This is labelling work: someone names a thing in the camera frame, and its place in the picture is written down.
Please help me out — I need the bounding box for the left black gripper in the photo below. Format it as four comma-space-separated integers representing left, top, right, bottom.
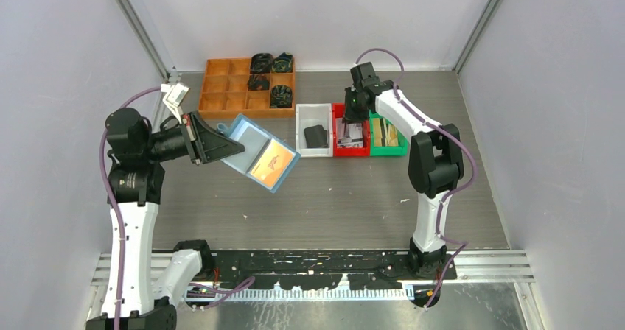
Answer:
142, 110, 244, 164

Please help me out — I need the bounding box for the blue leather card holder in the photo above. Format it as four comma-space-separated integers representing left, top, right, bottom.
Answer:
217, 114, 301, 193

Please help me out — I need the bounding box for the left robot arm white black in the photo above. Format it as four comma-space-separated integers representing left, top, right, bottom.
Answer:
85, 108, 245, 329

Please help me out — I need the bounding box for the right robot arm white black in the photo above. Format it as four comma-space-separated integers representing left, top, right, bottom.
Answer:
343, 63, 464, 279

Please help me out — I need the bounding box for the gold cards stack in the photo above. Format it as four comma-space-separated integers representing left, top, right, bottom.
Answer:
371, 118, 399, 147

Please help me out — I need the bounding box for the gold card in holder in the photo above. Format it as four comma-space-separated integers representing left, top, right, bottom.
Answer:
250, 139, 296, 189

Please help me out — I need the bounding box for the red plastic bin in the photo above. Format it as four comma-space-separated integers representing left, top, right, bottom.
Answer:
332, 103, 371, 157

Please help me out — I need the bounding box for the white plastic bin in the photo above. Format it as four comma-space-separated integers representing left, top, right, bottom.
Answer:
296, 103, 333, 158

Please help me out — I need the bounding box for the orange wooden compartment tray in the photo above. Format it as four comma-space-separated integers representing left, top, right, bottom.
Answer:
198, 57, 297, 119

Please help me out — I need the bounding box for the black wallet in white bin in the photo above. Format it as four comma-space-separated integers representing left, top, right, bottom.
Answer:
304, 124, 329, 149

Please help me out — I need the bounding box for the green plastic bin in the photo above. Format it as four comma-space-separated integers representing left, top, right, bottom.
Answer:
369, 112, 408, 157

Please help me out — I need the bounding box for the rolled dark belt bottom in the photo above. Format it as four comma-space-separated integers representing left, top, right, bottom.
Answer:
269, 85, 293, 108

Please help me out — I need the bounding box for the rolled dark belt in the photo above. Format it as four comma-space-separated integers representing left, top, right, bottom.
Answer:
269, 85, 293, 108
250, 53, 274, 74
271, 52, 294, 73
247, 74, 270, 91

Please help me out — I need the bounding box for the rolled dark belt middle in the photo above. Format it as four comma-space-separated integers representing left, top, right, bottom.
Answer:
247, 74, 270, 91

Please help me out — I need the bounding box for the rolled dark belt top right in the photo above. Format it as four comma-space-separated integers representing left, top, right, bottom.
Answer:
271, 52, 294, 73

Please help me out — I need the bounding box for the rolled dark belt top left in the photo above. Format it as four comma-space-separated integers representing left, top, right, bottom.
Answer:
250, 53, 274, 74

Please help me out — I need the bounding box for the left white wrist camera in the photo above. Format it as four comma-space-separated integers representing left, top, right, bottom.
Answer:
161, 82, 189, 122

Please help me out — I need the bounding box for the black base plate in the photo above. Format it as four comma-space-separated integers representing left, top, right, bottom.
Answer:
192, 250, 457, 291

